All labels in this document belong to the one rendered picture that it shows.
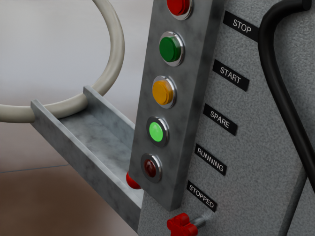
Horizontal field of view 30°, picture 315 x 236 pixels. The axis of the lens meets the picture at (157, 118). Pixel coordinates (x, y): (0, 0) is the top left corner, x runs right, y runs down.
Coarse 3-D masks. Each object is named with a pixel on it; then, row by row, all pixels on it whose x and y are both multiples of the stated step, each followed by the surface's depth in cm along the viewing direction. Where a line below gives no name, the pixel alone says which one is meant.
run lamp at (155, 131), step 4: (152, 124) 64; (156, 124) 64; (152, 128) 64; (156, 128) 64; (160, 128) 64; (152, 132) 64; (156, 132) 64; (160, 132) 64; (152, 136) 65; (156, 136) 64; (160, 136) 64; (156, 140) 65; (160, 140) 64
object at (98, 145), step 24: (96, 96) 106; (48, 120) 99; (72, 120) 106; (96, 120) 108; (120, 120) 102; (72, 144) 95; (96, 144) 102; (120, 144) 103; (96, 168) 91; (120, 168) 98; (120, 192) 87; (120, 216) 89
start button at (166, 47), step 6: (162, 42) 59; (168, 42) 58; (174, 42) 58; (162, 48) 59; (168, 48) 58; (174, 48) 58; (162, 54) 59; (168, 54) 59; (174, 54) 58; (168, 60) 59; (174, 60) 59
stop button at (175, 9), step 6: (168, 0) 57; (174, 0) 56; (180, 0) 55; (186, 0) 55; (168, 6) 57; (174, 6) 56; (180, 6) 56; (186, 6) 56; (174, 12) 56; (180, 12) 56
